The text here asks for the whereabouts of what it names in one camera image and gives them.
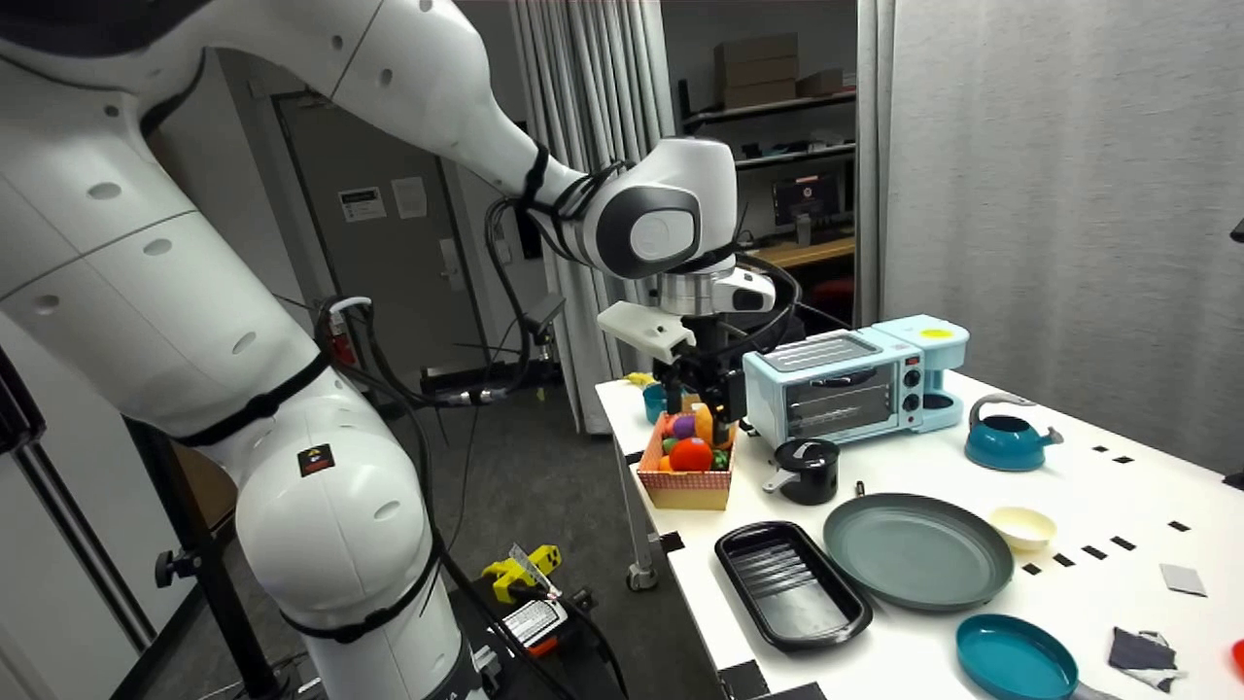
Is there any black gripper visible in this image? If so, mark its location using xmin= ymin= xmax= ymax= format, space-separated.
xmin=664 ymin=312 xmax=753 ymax=430

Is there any small black pot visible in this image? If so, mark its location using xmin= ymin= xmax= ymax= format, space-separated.
xmin=763 ymin=434 xmax=844 ymax=511

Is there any large grey pan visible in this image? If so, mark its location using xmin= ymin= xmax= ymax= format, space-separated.
xmin=820 ymin=490 xmax=1019 ymax=620

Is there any red plush tomato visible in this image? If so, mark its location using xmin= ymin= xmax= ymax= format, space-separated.
xmin=664 ymin=434 xmax=716 ymax=473

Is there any red checkered fruit basket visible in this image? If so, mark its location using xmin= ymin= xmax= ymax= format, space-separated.
xmin=636 ymin=408 xmax=747 ymax=515

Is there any light blue toaster oven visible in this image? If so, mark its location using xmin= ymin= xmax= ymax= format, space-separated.
xmin=739 ymin=312 xmax=972 ymax=452

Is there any grey table leg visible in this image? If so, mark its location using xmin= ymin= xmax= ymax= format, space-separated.
xmin=620 ymin=455 xmax=664 ymax=595

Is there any black grill tray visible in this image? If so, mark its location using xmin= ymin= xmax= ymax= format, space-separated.
xmin=711 ymin=517 xmax=875 ymax=655

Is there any yellow clamp tool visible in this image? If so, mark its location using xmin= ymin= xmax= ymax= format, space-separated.
xmin=483 ymin=540 xmax=569 ymax=610

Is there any dark shelf unit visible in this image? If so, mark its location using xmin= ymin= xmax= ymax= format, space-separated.
xmin=673 ymin=25 xmax=865 ymax=325

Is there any teal kettle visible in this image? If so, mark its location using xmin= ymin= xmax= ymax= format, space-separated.
xmin=963 ymin=391 xmax=1064 ymax=473

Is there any white curtain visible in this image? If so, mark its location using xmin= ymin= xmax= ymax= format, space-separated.
xmin=505 ymin=0 xmax=682 ymax=441

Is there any cardboard box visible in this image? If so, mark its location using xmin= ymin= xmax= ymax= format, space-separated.
xmin=716 ymin=30 xmax=807 ymax=110

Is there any grey door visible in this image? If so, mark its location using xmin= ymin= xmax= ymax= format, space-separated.
xmin=267 ymin=88 xmax=493 ymax=381

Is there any grey curtain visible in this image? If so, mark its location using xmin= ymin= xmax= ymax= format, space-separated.
xmin=875 ymin=0 xmax=1244 ymax=473

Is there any black tripod stand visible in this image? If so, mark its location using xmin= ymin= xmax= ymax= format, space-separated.
xmin=0 ymin=346 xmax=284 ymax=700

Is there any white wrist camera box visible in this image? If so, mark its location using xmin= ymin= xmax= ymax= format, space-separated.
xmin=595 ymin=299 xmax=702 ymax=367

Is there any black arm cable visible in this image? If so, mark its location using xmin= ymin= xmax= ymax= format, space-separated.
xmin=483 ymin=192 xmax=576 ymax=399

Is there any small teal pan grey handle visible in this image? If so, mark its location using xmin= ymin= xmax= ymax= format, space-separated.
xmin=952 ymin=610 xmax=1124 ymax=700

